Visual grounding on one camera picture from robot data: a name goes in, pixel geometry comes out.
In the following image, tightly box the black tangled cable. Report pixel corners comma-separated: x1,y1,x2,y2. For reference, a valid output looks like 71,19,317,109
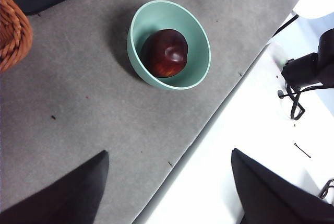
278,82,326,120

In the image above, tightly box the teal ribbed bowl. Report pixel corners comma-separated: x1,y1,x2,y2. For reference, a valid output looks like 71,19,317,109
127,0,211,91

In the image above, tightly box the black hairpin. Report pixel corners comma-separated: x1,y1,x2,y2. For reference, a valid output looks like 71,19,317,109
293,142,312,159

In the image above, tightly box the black camera on stand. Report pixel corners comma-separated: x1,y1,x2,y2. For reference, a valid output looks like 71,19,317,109
281,28,334,91

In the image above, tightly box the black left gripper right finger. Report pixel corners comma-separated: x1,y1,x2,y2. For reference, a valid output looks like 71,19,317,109
231,147,334,224

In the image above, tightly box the dark red plum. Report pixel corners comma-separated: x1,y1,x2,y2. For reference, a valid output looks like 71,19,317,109
140,29,189,78

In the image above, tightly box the brown wicker basket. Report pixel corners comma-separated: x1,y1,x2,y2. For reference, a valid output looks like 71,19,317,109
0,0,34,73

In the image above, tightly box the black coiled cable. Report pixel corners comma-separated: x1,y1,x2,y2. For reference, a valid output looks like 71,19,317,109
318,179,334,204

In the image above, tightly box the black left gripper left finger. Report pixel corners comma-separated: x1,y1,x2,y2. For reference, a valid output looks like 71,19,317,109
0,150,110,224

